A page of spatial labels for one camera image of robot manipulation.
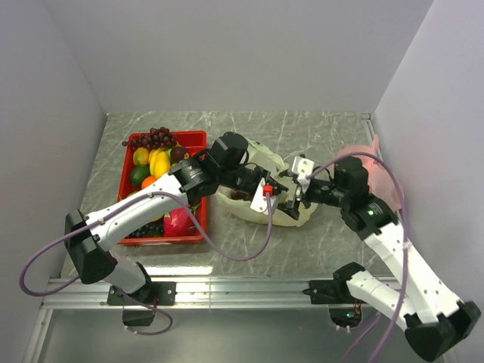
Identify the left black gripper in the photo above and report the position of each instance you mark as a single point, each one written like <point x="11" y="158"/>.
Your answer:
<point x="264" y="172"/>

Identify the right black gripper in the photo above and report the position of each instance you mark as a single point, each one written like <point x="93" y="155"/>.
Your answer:
<point x="290" y="206"/>

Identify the green avocado print plastic bag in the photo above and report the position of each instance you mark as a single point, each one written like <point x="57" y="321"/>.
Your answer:
<point x="262" y="156"/>

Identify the purple grape bunch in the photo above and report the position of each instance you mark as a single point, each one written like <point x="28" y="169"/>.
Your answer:
<point x="239" y="195"/>
<point x="154" y="139"/>

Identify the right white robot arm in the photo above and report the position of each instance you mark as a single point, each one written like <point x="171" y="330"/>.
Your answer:
<point x="433" y="318"/>

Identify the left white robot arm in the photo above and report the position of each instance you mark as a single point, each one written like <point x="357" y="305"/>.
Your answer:
<point x="91" y="237"/>

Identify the pink plastic bag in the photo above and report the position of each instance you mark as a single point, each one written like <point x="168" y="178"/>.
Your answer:
<point x="379" y="181"/>

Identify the pink fake dragon fruit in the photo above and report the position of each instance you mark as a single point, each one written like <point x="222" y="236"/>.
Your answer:
<point x="178" y="223"/>

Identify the orange fake orange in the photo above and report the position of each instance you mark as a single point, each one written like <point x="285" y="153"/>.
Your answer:
<point x="148" y="181"/>

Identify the dark green fake avocado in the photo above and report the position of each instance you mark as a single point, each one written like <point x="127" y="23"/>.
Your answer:
<point x="138" y="175"/>

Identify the red plastic crate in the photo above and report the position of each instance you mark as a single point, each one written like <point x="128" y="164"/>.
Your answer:
<point x="194" y="141"/>

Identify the dark blue grape bunch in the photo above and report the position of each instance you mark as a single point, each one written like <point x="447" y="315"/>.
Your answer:
<point x="148" y="231"/>

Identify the purple grape bunch top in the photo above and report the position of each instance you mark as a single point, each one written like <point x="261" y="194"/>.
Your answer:
<point x="154" y="139"/>

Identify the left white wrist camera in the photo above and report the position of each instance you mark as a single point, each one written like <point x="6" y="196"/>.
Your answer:
<point x="263" y="203"/>

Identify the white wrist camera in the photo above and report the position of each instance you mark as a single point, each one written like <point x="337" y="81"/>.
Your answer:
<point x="263" y="203"/>
<point x="301" y="168"/>

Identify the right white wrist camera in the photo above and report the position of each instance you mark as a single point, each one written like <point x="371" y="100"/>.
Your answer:
<point x="301" y="168"/>

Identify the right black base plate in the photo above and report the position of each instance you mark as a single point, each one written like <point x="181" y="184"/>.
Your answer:
<point x="344" y="310"/>

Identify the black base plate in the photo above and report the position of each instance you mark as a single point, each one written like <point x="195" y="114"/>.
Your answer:
<point x="139" y="310"/>
<point x="344" y="310"/>

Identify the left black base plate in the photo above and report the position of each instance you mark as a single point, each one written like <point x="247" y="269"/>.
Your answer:
<point x="139" y="310"/>

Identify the aluminium rail frame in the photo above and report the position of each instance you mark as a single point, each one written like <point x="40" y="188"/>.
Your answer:
<point x="225" y="311"/>

